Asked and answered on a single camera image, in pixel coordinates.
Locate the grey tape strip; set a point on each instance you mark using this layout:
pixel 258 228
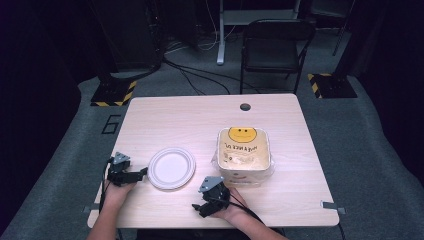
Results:
pixel 333 207
pixel 90 209

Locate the person's left hand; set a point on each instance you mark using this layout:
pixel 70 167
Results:
pixel 116 193

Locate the wrapped pack of beige bowls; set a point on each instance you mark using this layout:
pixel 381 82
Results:
pixel 243 155

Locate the white paper plate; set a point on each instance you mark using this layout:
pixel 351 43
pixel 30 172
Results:
pixel 171 168

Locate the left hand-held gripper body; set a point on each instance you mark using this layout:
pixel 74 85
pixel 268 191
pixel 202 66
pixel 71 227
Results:
pixel 119 166

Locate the black folding chair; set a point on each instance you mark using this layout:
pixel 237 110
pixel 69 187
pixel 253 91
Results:
pixel 273 50

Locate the person's right hand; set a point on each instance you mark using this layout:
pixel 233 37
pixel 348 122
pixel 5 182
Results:
pixel 235 205

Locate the white desk frame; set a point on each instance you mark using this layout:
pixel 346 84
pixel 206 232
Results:
pixel 233 16

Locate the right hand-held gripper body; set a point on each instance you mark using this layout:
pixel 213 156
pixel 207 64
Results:
pixel 215 195

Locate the black base with striped tape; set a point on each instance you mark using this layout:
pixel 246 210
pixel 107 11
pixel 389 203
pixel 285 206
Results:
pixel 113 93
pixel 331 85

